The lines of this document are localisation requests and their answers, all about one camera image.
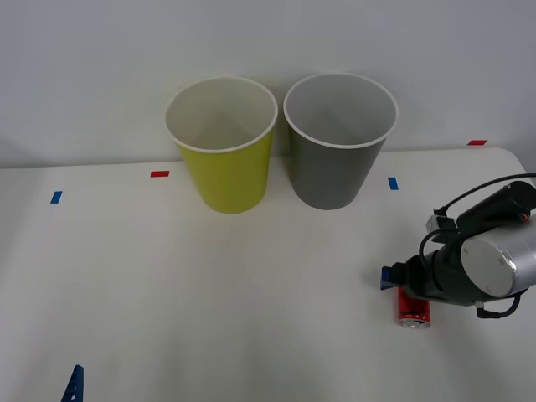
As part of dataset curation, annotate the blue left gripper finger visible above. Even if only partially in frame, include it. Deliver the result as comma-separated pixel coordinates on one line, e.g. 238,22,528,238
60,363,85,402

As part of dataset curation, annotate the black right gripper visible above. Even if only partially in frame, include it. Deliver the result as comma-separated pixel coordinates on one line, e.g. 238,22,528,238
379,250,441,302

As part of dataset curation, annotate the red drink can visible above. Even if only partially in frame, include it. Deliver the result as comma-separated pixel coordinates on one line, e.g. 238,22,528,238
396,286,432,330

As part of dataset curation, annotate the grey plastic waste bin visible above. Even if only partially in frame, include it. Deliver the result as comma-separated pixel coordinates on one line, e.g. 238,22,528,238
282,73,399,210

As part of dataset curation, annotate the yellow-green plastic waste bin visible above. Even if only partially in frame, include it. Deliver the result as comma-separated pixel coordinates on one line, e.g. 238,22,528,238
163,75,279,214

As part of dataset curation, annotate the pale grey right wrist camera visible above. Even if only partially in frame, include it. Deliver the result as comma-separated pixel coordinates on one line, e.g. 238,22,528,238
425,214,456,232

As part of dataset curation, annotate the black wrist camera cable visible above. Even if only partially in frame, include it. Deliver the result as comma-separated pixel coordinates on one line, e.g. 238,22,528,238
432,173,536,217

